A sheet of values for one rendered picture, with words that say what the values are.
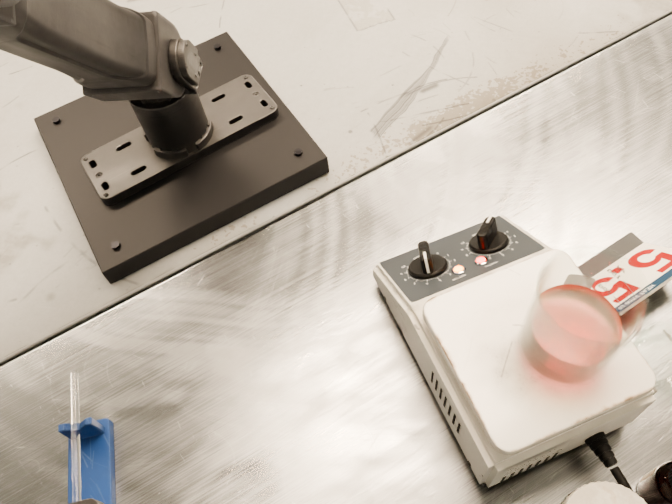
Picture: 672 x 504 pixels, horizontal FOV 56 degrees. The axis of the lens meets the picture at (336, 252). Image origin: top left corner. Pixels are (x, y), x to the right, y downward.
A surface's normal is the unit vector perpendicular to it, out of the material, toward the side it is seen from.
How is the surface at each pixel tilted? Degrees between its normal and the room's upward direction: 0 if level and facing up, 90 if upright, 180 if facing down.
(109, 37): 90
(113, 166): 1
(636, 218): 0
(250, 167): 1
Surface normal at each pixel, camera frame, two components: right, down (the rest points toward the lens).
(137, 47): 0.95, 0.04
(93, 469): -0.08, -0.52
